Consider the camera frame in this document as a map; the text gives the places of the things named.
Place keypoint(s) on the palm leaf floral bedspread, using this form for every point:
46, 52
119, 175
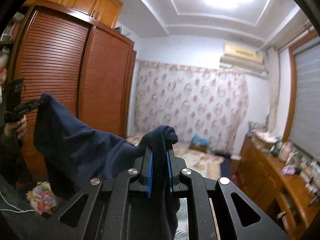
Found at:
104, 209

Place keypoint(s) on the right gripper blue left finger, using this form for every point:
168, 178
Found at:
146, 172

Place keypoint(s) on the purple small item on sideboard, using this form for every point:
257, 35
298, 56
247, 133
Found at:
288, 170

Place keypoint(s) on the circle-patterned sheer curtain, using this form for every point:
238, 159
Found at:
209, 103

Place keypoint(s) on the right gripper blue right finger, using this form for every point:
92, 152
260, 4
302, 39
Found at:
175, 165

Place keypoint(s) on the flat cardboard box on sideboard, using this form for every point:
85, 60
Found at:
263, 140

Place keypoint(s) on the pink bottle on sideboard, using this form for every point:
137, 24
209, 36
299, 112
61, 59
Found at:
285, 151

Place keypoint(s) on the person's left hand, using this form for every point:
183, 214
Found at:
16, 129

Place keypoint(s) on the grey window roller blind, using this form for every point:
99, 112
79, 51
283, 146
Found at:
305, 126

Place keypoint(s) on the cardboard box with blue cloth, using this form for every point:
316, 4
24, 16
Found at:
199, 144

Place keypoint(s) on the navy blue printed t-shirt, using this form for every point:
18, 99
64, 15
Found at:
74, 154

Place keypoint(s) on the wall air conditioner unit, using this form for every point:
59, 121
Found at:
241, 57

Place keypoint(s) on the brown louvered wooden wardrobe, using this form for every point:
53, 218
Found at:
70, 49

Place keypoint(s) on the long wooden sideboard cabinet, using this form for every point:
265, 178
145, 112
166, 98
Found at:
284, 198

